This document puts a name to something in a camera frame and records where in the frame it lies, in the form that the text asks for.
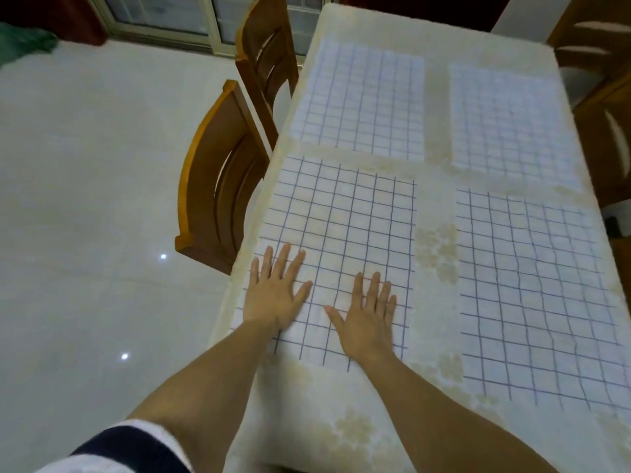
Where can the wooden dining chair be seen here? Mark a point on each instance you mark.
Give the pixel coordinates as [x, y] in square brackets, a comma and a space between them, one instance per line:
[596, 142]
[217, 167]
[256, 54]
[591, 38]

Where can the green cloth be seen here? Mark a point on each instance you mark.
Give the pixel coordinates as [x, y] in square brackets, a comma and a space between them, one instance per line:
[24, 44]

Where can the table with cream floral tablecloth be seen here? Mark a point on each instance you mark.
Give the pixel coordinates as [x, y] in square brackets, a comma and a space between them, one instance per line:
[436, 142]

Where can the small black box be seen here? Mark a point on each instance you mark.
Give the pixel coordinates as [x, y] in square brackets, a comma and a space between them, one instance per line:
[613, 227]

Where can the glass sliding door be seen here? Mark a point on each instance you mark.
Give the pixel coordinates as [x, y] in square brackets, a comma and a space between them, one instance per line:
[158, 14]

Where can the earlier checked cloth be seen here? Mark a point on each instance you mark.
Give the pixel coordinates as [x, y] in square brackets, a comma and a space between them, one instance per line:
[345, 216]

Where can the person's left forearm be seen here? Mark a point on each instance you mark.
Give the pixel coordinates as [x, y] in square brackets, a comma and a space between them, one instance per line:
[207, 389]

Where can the person's right hand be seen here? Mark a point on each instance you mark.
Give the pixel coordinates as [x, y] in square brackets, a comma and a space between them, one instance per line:
[369, 330]

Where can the person's right forearm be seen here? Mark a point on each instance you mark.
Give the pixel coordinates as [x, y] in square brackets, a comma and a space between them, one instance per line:
[434, 423]

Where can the person's left hand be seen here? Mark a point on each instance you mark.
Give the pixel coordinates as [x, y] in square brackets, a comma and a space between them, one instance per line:
[273, 295]

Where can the dark red wooden cabinet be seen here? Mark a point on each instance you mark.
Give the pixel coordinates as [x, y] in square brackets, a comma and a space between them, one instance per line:
[59, 14]

